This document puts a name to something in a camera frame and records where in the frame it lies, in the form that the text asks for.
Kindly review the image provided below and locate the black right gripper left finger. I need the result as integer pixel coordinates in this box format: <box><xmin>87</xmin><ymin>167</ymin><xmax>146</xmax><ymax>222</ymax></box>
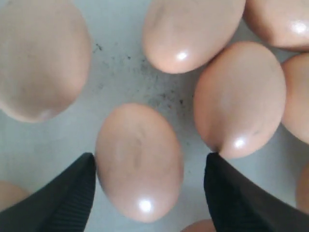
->
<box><xmin>0</xmin><ymin>153</ymin><xmax>96</xmax><ymax>232</ymax></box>

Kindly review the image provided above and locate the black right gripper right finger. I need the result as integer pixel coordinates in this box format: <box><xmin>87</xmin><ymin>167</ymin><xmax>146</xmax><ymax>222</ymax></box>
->
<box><xmin>204</xmin><ymin>153</ymin><xmax>309</xmax><ymax>232</ymax></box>

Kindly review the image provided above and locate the brown egg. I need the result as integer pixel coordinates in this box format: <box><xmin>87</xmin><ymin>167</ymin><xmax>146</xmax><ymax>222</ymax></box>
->
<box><xmin>193</xmin><ymin>41</ymin><xmax>286</xmax><ymax>159</ymax></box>
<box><xmin>0</xmin><ymin>181</ymin><xmax>30</xmax><ymax>211</ymax></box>
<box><xmin>95</xmin><ymin>103</ymin><xmax>184</xmax><ymax>223</ymax></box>
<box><xmin>0</xmin><ymin>0</ymin><xmax>92</xmax><ymax>123</ymax></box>
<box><xmin>282</xmin><ymin>53</ymin><xmax>309</xmax><ymax>143</ymax></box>
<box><xmin>142</xmin><ymin>0</ymin><xmax>245</xmax><ymax>73</ymax></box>
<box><xmin>243</xmin><ymin>0</ymin><xmax>309</xmax><ymax>52</ymax></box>
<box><xmin>295</xmin><ymin>163</ymin><xmax>309</xmax><ymax>214</ymax></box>
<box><xmin>181</xmin><ymin>219</ymin><xmax>216</xmax><ymax>232</ymax></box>

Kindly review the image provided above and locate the clear plastic storage box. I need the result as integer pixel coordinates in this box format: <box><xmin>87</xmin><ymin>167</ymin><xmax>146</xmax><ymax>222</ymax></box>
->
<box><xmin>0</xmin><ymin>0</ymin><xmax>209</xmax><ymax>232</ymax></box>

